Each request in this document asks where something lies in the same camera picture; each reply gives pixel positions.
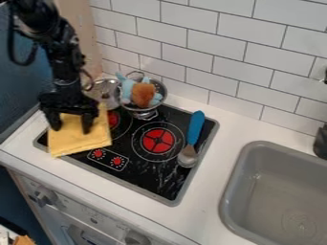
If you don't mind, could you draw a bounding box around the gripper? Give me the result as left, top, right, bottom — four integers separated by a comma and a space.
36, 78, 101, 135

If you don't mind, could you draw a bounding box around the yellow cloth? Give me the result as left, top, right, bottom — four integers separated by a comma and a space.
47, 103, 114, 159

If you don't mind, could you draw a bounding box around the silver pot lid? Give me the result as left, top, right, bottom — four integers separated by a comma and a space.
80, 78, 123, 111

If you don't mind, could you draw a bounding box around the blue plush toy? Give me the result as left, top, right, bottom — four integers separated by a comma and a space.
113, 72, 165, 109

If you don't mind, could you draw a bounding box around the toy stove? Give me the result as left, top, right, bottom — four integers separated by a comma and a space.
32, 102, 222, 208

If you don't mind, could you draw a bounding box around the toy sink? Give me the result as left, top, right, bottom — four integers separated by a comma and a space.
218, 141, 327, 245

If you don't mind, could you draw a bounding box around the blue handled spoon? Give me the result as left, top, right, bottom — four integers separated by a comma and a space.
175, 110, 207, 168

